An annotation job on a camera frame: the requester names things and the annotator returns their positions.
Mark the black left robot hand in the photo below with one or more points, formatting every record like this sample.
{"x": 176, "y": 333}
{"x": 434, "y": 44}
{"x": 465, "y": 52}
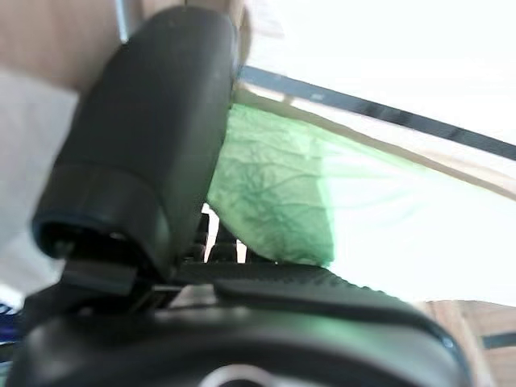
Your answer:
{"x": 141, "y": 141}

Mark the green napa cabbage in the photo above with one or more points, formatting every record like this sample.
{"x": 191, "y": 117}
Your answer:
{"x": 274, "y": 193}

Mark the blue plastic shopping basket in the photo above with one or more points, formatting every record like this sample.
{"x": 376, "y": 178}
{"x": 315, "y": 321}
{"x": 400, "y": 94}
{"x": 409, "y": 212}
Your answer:
{"x": 6, "y": 322}

